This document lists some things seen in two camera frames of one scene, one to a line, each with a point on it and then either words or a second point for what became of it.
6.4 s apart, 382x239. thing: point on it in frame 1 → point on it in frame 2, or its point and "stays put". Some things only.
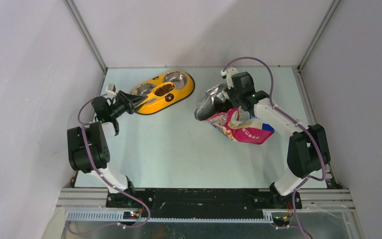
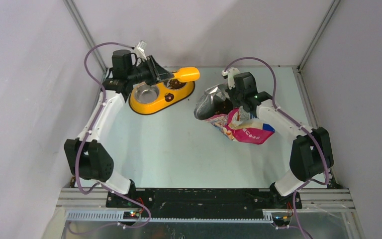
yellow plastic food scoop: (160, 90) → (187, 74)
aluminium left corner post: (87, 33) stays put
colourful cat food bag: (215, 106) stays put
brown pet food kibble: (162, 89) → (174, 83)
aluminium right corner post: (329, 15) stays put
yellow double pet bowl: (184, 82) stays put
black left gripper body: (124, 104) → (144, 73)
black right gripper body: (235, 96) stays put
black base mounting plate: (202, 203) stays put
